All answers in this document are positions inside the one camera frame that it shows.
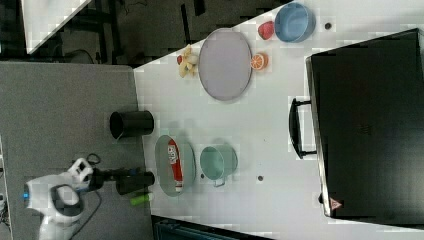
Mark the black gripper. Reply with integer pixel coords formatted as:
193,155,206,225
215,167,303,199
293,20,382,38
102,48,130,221
90,168,155,195

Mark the red plush ketchup bottle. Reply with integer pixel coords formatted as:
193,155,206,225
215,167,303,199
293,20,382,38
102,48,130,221
167,139,183,192

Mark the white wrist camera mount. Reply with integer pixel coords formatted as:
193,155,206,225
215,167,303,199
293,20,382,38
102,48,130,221
68,158,93,183

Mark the orange slice toy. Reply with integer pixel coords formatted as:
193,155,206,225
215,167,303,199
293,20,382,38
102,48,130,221
250,53,268,70

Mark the small red toy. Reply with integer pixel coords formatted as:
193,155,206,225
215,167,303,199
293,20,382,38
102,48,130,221
177,55,183,65

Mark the blue bowl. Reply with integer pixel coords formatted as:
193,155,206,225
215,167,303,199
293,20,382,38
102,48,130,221
274,2,316,43

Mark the red plush strawberry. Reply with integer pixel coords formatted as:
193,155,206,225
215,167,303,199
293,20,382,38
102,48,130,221
258,21,274,40

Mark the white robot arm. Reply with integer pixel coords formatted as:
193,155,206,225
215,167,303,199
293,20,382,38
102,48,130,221
23,168,155,240

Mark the green marker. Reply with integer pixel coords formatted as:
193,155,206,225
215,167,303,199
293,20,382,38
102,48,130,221
130,194,152,206

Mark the black toaster oven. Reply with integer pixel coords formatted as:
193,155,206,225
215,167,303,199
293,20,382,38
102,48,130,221
305,28,424,229

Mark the lavender round plate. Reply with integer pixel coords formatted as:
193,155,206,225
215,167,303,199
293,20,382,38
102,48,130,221
198,28,252,101

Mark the black cylindrical cup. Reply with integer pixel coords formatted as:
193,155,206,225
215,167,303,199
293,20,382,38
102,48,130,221
109,111,154,139

